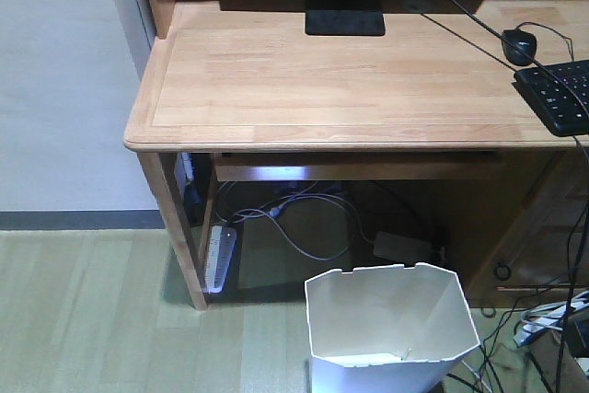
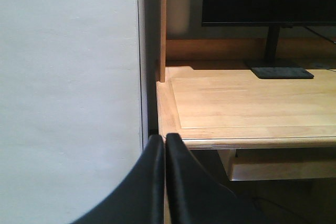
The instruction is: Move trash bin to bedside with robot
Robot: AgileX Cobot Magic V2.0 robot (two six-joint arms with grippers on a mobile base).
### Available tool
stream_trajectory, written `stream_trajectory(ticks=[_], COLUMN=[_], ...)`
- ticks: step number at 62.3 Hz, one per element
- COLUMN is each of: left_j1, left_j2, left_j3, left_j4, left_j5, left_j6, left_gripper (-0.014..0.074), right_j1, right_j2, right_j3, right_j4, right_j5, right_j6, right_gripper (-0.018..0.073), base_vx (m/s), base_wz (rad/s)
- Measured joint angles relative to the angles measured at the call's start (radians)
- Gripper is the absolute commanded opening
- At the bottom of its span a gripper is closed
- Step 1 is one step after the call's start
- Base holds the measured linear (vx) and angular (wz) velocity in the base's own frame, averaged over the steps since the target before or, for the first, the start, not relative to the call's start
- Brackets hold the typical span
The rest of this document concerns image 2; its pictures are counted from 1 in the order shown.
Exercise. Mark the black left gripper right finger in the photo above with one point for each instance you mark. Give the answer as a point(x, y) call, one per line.
point(195, 197)

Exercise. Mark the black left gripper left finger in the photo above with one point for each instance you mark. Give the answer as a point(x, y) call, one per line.
point(139, 198)

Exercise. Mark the wooden desk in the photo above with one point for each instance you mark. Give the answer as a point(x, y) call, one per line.
point(262, 129)

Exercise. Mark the black computer monitor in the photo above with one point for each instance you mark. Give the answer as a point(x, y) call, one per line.
point(273, 14)

